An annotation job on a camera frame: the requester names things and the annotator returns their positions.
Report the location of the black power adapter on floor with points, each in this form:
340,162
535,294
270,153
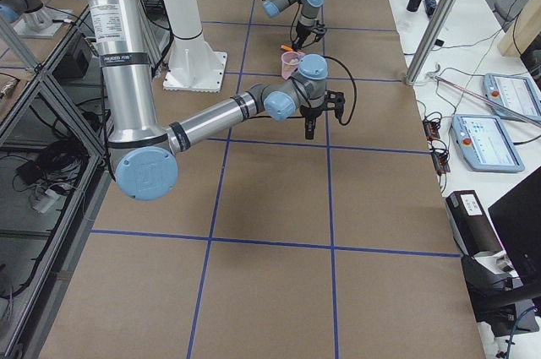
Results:
29,172

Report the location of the small circuit board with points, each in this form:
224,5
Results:
431,129

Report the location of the far blue teach pendant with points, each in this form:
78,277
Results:
514,93

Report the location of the aluminium frame post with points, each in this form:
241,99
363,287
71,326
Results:
427,42

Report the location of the lilac mesh pen holder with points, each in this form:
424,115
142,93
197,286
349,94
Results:
289,62

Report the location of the brown black box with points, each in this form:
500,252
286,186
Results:
471,228

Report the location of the dark blue object on table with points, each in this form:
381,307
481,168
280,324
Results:
430,7

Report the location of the black monitor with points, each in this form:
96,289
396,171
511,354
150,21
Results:
516,218

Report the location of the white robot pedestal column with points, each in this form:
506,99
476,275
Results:
192,64

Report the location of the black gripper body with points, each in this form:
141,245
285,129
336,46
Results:
303,32
311,113

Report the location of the blue teach pendant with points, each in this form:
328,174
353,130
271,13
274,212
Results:
485,144
514,93

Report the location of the near blue teach pendant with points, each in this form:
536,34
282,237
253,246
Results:
485,144

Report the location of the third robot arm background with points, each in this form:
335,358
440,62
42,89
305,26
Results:
31,18

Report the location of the metal rod on table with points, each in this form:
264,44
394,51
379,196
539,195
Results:
437,75

